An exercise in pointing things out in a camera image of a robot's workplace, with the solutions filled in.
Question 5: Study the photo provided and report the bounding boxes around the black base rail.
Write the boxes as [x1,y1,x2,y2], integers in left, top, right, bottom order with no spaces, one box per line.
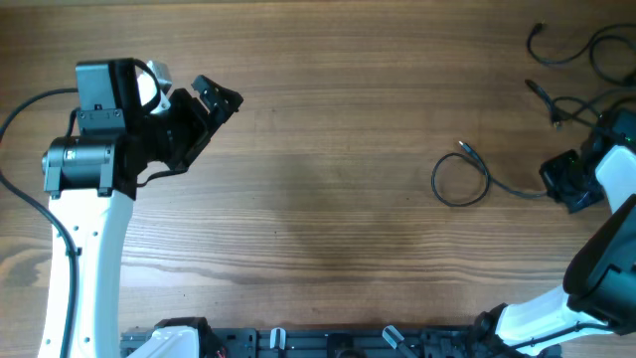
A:
[120,317,524,358]

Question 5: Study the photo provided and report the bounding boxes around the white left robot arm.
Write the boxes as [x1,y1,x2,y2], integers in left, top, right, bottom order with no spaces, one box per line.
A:
[38,58,243,357]

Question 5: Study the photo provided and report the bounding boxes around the thick black cable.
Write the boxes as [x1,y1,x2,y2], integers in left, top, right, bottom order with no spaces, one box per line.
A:
[430,140,551,208]

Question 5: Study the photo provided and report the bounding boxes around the thin black USB cable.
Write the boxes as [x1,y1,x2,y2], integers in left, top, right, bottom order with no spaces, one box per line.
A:
[526,20,636,87]

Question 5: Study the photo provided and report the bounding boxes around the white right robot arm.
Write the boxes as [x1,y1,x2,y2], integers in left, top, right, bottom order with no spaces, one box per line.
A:
[466,108,635,357]

